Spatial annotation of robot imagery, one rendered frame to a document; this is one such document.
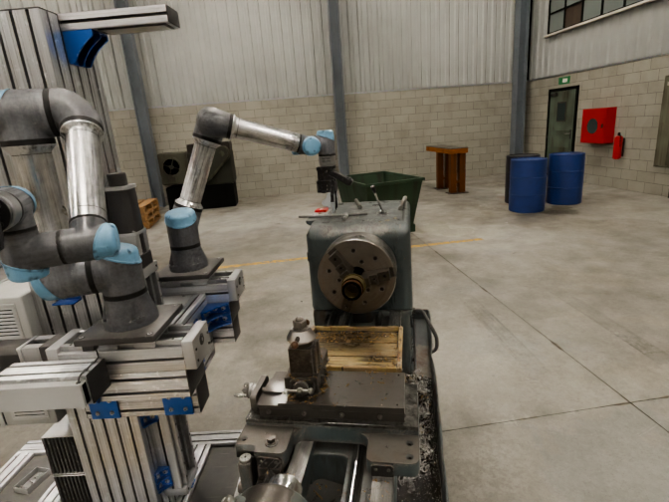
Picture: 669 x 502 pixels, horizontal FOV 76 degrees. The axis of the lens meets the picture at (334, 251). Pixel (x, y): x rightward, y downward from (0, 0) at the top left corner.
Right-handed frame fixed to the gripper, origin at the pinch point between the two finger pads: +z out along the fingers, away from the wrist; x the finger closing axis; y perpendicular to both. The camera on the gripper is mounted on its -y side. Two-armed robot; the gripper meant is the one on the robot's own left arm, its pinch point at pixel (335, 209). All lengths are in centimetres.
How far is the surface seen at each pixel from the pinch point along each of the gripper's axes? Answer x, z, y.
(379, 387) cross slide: 89, 33, -25
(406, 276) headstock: 16.0, 27.1, -31.6
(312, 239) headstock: 16.3, 9.6, 8.4
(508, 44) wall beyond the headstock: -1097, -208, -292
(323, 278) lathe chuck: 31.9, 21.8, 1.5
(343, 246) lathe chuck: 31.9, 8.6, -7.9
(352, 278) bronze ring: 43.5, 17.6, -12.4
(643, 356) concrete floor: -99, 129, -188
